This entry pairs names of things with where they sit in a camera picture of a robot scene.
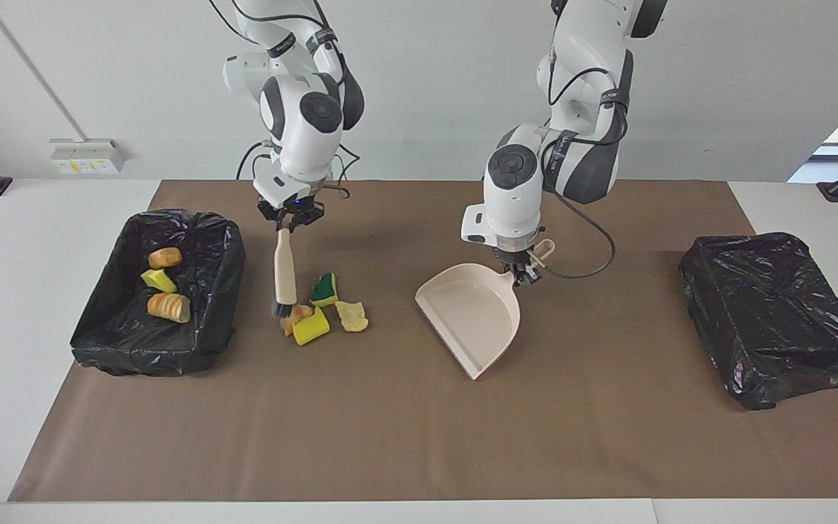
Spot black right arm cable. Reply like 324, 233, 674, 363
208, 0, 363, 203

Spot thick green yellow sponge scrap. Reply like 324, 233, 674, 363
309, 271, 340, 309

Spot pink handled hand brush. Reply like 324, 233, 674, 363
271, 227, 299, 321

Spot pink plastic dustpan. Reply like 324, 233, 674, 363
415, 239, 556, 381

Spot pale yellow foam piece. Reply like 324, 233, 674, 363
335, 300, 370, 334

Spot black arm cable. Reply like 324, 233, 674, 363
535, 40, 632, 280
208, 0, 363, 203

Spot orange crusty bread piece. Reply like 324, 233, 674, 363
279, 303, 316, 337

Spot yellow sponge block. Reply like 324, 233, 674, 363
292, 306, 332, 346

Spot pale bread chunk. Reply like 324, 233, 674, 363
146, 292, 192, 324

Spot black bag lined bin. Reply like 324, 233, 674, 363
678, 231, 838, 412
70, 208, 247, 378

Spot black right base cable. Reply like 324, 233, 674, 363
236, 140, 274, 180

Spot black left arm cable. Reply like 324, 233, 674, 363
535, 40, 632, 280

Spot brown paper table mat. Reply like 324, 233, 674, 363
8, 180, 838, 503

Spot white wall socket box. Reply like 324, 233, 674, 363
49, 138, 127, 175

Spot thin green yellow sponge scrap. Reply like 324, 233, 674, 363
140, 269, 177, 293

